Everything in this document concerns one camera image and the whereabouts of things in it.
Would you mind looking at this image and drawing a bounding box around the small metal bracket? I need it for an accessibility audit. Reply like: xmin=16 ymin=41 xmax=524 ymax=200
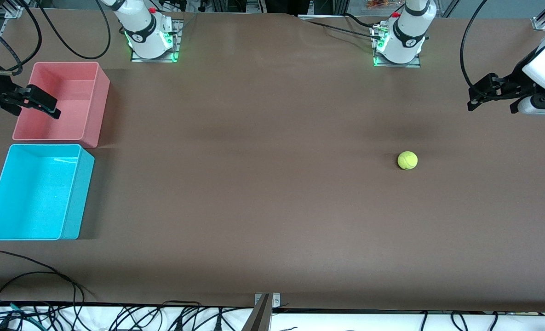
xmin=254 ymin=292 xmax=281 ymax=309

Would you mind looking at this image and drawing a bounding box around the teal cable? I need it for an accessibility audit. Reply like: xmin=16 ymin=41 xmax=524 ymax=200
xmin=0 ymin=299 xmax=40 ymax=329

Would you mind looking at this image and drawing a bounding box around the yellow-green tennis ball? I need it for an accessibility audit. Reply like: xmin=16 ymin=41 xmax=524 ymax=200
xmin=397 ymin=151 xmax=419 ymax=171

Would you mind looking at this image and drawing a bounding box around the dark metal strut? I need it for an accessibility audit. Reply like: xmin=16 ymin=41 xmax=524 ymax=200
xmin=241 ymin=294 xmax=273 ymax=331

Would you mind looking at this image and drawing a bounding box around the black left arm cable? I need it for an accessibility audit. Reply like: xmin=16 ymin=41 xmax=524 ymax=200
xmin=460 ymin=0 xmax=490 ymax=90

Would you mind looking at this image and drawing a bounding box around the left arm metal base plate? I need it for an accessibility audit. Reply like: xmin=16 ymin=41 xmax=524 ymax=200
xmin=373 ymin=25 xmax=422 ymax=68

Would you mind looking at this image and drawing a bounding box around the pink plastic bin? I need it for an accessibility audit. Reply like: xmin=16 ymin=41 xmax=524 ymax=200
xmin=12 ymin=62 xmax=111 ymax=148

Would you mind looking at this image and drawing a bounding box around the blue plastic bin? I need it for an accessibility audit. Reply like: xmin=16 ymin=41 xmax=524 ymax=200
xmin=0 ymin=143 xmax=95 ymax=241

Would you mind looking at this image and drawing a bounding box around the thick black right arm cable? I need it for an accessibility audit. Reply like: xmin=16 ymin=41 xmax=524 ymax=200
xmin=37 ymin=0 xmax=112 ymax=60

